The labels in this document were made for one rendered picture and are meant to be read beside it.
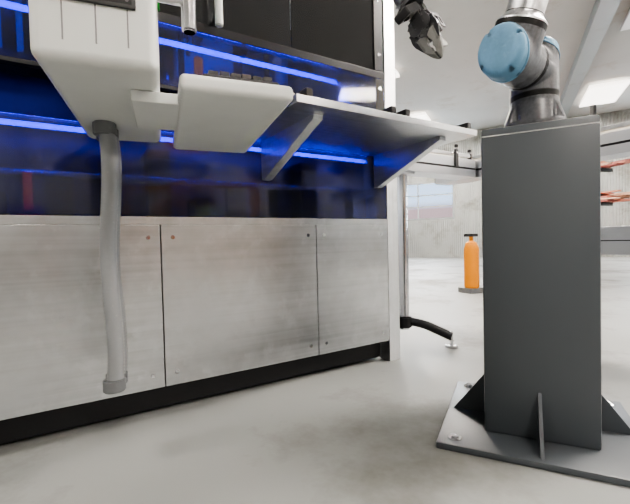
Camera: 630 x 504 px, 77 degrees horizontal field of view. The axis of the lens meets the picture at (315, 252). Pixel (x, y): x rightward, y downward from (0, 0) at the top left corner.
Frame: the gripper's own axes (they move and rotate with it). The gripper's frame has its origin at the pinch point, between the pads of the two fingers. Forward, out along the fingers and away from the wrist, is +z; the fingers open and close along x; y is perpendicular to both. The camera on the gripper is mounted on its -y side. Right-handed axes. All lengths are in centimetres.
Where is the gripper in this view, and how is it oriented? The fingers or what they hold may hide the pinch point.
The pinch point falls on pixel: (437, 54)
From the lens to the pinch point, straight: 131.8
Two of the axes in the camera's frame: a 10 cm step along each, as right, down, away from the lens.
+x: -5.5, 4.2, 7.2
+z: 3.9, 8.9, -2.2
